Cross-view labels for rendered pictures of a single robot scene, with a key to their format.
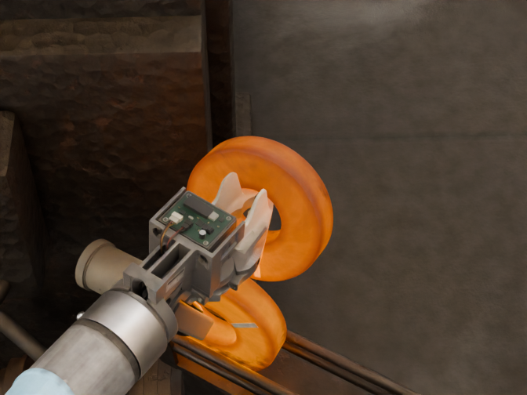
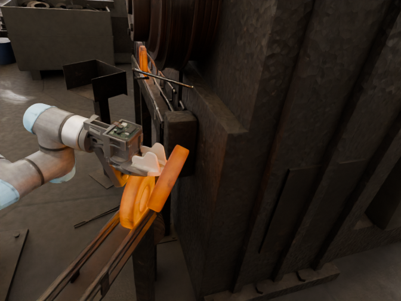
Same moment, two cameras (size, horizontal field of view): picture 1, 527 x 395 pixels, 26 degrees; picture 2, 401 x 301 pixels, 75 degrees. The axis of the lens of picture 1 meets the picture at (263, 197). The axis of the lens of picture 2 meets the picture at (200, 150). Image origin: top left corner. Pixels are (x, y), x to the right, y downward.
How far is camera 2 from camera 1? 0.93 m
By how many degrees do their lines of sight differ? 52
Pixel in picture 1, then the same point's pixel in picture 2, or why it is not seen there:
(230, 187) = (158, 150)
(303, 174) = (170, 168)
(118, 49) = (217, 116)
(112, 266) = not seen: hidden behind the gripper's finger
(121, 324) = (72, 120)
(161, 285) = (86, 122)
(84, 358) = (56, 113)
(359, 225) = not seen: outside the picture
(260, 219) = (150, 168)
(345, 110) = not seen: outside the picture
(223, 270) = (118, 158)
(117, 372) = (54, 125)
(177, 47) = (226, 127)
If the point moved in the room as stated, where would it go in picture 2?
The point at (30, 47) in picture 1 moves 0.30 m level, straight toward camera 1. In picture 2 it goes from (208, 101) to (106, 119)
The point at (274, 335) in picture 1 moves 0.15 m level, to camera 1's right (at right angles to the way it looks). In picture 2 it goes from (122, 211) to (125, 273)
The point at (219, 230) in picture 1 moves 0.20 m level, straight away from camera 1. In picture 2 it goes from (119, 136) to (210, 128)
